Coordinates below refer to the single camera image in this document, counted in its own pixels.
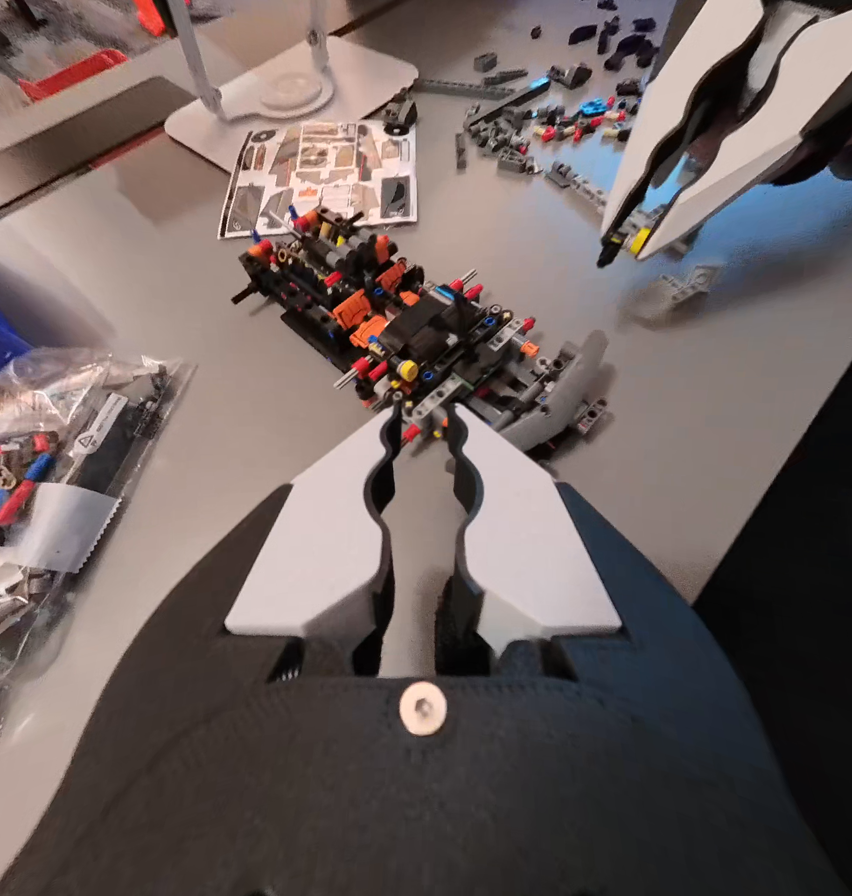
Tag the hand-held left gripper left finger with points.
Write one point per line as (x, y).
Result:
(307, 560)

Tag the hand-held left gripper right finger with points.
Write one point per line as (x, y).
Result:
(538, 560)

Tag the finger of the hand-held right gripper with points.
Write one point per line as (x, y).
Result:
(818, 91)
(678, 70)

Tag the pile of mixed lego pieces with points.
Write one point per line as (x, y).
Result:
(573, 73)

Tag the yellow and black lego pin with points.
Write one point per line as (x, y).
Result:
(641, 241)

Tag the lego car chassis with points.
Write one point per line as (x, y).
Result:
(426, 336)

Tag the cluster of light grey lego beams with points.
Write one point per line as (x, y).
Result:
(671, 294)

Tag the clear bag of lego pieces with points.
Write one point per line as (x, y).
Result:
(69, 448)

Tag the dark lego panel piece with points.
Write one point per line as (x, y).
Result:
(400, 112)

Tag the lego sticker sheet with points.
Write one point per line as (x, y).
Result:
(314, 168)

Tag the red crate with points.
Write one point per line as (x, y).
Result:
(69, 77)

